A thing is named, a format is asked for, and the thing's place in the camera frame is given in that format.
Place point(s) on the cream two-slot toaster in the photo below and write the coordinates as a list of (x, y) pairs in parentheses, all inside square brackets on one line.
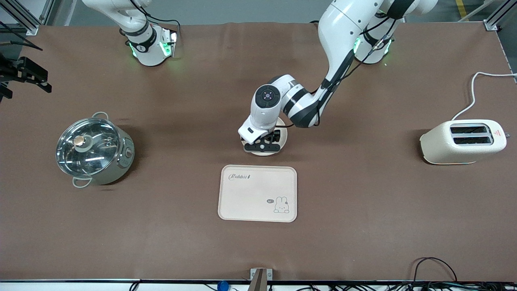
[(444, 145)]

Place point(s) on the silver electric cooking pot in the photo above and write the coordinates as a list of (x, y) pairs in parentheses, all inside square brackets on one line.
[(121, 166)]

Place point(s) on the grey metal bracket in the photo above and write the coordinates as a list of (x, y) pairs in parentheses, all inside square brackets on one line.
[(260, 279)]

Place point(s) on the glass pot lid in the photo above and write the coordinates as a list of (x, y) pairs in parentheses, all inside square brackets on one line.
[(97, 155)]

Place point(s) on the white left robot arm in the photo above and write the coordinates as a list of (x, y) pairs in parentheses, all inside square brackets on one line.
[(339, 32)]

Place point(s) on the cream round plate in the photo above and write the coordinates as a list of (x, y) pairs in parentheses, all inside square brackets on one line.
[(284, 139)]

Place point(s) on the cream rabbit print tray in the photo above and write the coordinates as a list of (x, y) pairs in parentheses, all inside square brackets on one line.
[(250, 198)]

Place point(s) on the blue round cap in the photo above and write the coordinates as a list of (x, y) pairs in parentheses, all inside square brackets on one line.
[(222, 286)]

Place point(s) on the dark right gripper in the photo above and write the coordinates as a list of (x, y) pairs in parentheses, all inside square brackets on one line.
[(11, 72)]

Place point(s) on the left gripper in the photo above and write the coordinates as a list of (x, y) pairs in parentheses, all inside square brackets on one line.
[(276, 135)]

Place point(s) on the aluminium frame profile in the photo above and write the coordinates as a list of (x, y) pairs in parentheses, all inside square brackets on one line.
[(32, 29), (490, 24)]

